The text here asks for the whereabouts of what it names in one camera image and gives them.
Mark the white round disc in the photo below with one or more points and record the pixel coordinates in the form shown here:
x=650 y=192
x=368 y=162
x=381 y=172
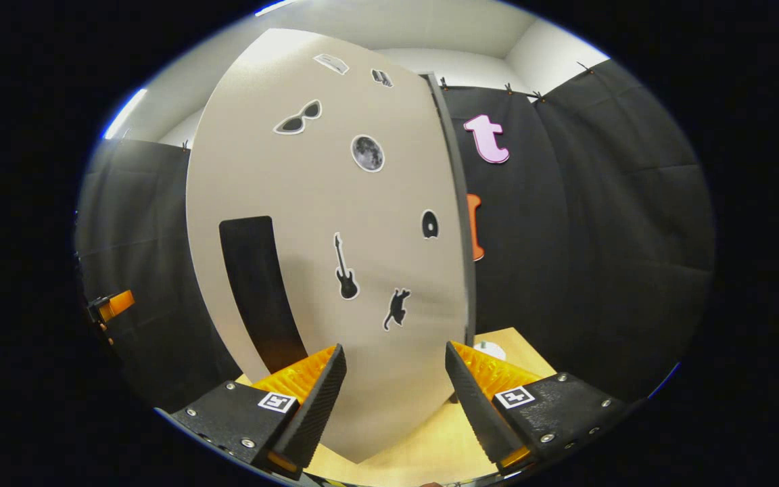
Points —
x=492 y=350

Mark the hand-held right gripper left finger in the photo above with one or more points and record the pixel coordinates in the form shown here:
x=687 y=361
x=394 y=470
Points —
x=312 y=419

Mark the black backdrop cloth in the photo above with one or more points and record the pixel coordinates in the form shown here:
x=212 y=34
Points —
x=599 y=237

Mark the beige cabinet door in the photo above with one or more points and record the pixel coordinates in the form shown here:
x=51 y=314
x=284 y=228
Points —
x=335 y=196

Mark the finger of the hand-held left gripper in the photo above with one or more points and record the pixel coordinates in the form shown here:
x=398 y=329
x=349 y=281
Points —
x=119 y=304

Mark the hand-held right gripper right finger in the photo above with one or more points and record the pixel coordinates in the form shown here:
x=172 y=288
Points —
x=481 y=419

